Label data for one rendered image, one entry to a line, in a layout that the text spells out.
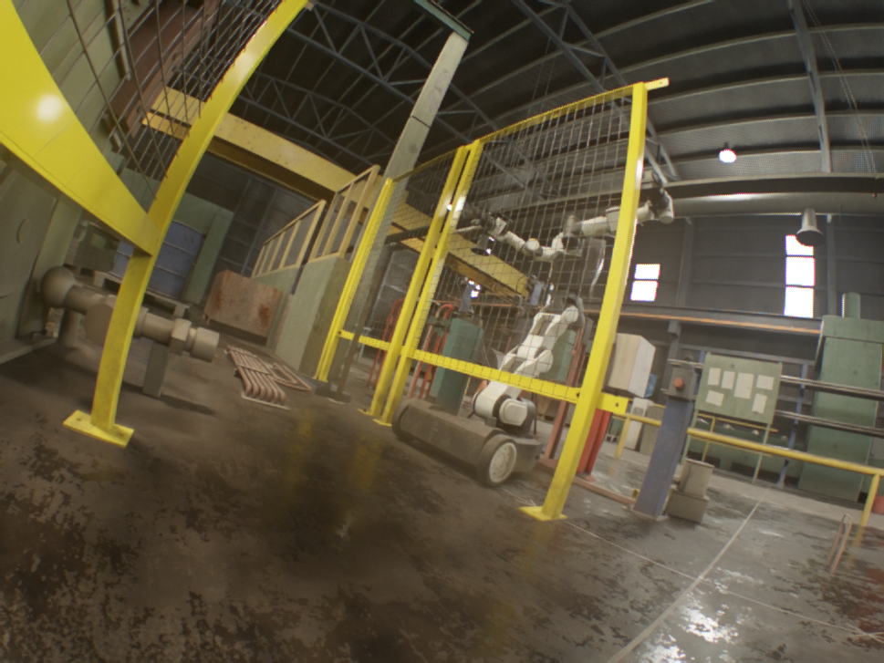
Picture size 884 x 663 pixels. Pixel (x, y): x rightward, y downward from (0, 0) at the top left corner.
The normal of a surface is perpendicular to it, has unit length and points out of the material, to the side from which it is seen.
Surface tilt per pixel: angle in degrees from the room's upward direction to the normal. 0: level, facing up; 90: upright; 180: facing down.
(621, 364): 90
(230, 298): 90
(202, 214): 90
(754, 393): 90
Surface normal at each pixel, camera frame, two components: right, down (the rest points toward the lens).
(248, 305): 0.62, 0.11
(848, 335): -0.76, -0.30
